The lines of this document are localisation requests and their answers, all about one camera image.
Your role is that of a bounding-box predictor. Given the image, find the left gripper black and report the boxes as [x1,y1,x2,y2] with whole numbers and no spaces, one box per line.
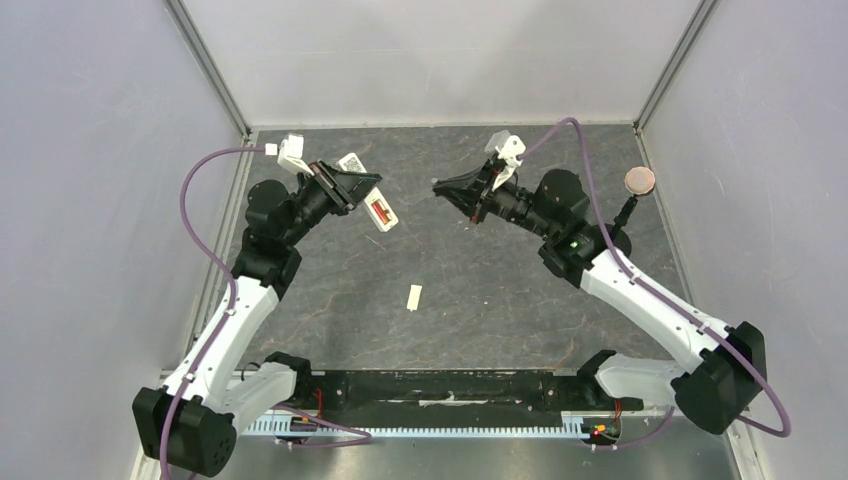
[281,158,382,247]

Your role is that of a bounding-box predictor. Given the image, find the white remote control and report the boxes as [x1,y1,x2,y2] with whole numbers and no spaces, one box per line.
[337,152,399,233]

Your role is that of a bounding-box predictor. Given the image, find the white battery cover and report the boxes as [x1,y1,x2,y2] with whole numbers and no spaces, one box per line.
[406,284,423,312]

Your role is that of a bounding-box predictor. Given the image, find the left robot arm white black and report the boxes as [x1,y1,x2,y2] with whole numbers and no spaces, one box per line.
[132,161,382,478]

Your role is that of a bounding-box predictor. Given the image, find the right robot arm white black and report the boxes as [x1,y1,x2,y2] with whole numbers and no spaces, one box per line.
[432,160,767,434]

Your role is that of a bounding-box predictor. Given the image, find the black stand with pink disc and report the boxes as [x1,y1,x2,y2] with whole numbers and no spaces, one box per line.
[602,166,656,256]

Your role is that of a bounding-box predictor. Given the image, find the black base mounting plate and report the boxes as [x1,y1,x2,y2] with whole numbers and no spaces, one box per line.
[287,369,644,428]

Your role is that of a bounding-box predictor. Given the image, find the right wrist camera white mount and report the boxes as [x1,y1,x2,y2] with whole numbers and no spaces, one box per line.
[484,130,526,191]

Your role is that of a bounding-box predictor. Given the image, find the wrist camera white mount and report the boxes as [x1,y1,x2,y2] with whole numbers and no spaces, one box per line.
[264,133,314,177]
[484,130,526,191]

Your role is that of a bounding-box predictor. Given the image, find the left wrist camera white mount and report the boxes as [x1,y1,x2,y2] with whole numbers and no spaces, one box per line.
[264,133,314,177]

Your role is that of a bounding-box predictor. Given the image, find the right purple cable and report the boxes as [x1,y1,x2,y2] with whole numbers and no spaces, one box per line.
[519,117,793,439]

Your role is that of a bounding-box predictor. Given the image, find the purple cable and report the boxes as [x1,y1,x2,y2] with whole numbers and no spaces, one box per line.
[158,146,268,480]
[519,117,793,439]

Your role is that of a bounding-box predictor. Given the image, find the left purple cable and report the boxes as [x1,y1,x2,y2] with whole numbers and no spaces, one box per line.
[158,146,268,480]

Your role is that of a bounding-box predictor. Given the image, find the white slotted cable duct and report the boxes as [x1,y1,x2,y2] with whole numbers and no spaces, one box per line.
[241,410,591,440]

